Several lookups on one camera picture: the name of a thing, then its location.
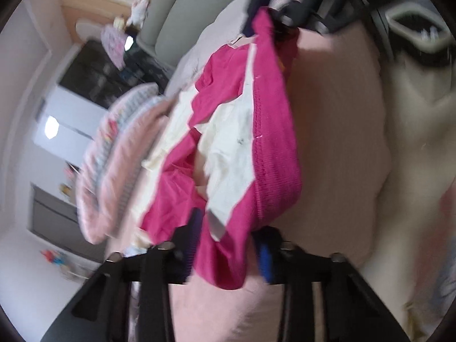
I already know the pink bed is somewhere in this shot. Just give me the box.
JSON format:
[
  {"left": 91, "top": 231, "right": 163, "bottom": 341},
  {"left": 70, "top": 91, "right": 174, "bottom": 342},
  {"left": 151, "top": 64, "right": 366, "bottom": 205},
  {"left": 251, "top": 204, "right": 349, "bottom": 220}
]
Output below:
[{"left": 107, "top": 28, "right": 392, "bottom": 342}]

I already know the white wardrobe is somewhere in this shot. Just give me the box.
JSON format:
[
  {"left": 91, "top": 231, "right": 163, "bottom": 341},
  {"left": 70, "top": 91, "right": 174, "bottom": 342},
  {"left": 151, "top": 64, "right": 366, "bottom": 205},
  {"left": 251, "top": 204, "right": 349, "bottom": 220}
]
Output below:
[{"left": 34, "top": 85, "right": 107, "bottom": 172}]

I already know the cream shirt with pink sleeves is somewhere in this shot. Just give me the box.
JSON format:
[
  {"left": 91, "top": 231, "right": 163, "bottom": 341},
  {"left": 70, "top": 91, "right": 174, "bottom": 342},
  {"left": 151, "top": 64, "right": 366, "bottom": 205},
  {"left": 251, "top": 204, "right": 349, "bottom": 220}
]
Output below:
[{"left": 141, "top": 7, "right": 303, "bottom": 291}]

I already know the pink printed hanging cloth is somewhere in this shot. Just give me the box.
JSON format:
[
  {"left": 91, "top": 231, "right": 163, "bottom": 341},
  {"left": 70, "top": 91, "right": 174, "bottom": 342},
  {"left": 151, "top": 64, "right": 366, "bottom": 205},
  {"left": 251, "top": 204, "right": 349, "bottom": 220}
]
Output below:
[{"left": 101, "top": 25, "right": 129, "bottom": 69}]

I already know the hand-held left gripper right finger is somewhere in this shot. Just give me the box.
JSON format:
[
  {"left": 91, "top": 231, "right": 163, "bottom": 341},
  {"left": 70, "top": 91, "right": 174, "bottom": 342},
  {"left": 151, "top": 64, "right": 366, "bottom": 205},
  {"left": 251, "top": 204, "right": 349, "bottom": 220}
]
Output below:
[{"left": 252, "top": 227, "right": 410, "bottom": 342}]

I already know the folded pink quilt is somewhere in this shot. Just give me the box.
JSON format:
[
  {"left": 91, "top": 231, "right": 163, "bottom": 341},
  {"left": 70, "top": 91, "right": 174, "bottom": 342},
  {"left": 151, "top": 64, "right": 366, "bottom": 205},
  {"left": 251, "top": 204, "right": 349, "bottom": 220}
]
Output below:
[{"left": 76, "top": 84, "right": 173, "bottom": 245}]

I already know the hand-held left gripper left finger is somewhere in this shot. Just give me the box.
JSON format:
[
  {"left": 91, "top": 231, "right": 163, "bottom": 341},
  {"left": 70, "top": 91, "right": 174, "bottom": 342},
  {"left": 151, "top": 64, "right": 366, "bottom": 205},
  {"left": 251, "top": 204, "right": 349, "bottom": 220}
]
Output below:
[{"left": 41, "top": 208, "right": 205, "bottom": 342}]

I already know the red and blue plush toy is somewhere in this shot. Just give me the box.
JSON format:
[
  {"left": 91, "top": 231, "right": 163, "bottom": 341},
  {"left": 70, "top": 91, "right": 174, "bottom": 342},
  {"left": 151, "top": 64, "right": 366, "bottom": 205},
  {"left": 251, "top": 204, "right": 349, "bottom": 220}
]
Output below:
[{"left": 41, "top": 249, "right": 68, "bottom": 265}]

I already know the grey door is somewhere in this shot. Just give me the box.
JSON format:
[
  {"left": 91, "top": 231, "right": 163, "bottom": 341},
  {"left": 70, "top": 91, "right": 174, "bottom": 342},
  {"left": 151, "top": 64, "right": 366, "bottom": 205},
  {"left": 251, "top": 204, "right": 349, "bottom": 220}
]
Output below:
[{"left": 28, "top": 183, "right": 107, "bottom": 263}]

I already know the padded headboard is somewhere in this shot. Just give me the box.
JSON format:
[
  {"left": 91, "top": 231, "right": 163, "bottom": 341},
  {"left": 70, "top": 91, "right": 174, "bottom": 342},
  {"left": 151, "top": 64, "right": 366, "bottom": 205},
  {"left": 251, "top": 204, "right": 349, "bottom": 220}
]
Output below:
[{"left": 137, "top": 0, "right": 250, "bottom": 65}]

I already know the black glass wardrobe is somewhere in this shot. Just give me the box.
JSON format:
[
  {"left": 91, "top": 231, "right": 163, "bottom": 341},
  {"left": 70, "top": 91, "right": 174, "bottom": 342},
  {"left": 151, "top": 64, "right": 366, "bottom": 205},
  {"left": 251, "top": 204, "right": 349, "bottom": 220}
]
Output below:
[{"left": 59, "top": 39, "right": 172, "bottom": 111}]

